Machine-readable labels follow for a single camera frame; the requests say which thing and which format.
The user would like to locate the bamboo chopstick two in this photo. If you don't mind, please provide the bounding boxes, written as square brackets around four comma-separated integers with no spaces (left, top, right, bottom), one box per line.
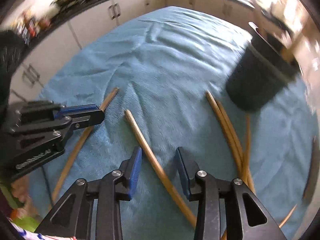
[48,87,119,210]

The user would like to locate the bamboo chopstick six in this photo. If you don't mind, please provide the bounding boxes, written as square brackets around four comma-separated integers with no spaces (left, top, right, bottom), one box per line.
[221,114,252,240]

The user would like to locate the bamboo chopstick one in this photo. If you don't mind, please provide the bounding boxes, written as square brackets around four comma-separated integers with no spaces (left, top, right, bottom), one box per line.
[279,204,297,228]

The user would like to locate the bamboo chopstick three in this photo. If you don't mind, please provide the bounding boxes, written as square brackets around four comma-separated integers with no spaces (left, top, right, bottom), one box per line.
[124,109,196,228]

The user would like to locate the bamboo chopstick five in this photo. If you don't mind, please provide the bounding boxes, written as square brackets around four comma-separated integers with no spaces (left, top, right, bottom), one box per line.
[205,90,252,186]

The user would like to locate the bamboo chopstick seven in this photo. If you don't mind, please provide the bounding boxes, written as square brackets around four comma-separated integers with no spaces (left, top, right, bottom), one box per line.
[216,101,256,193]

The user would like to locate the lower kitchen cabinets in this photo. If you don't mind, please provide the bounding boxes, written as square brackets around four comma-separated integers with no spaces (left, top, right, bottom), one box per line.
[9,0,253,102]

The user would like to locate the person left hand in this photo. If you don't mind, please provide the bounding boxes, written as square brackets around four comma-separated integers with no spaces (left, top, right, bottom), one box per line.
[10,175,41,222]

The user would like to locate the blue towel table cloth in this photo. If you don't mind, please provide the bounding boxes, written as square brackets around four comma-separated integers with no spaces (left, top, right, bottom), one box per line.
[39,7,318,239]

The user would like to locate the black smartphone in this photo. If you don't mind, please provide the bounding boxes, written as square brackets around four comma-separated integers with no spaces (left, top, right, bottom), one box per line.
[303,137,319,203]

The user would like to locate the dark utensil holder cup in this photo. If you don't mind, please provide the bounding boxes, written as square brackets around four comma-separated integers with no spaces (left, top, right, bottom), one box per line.
[226,22,301,112]

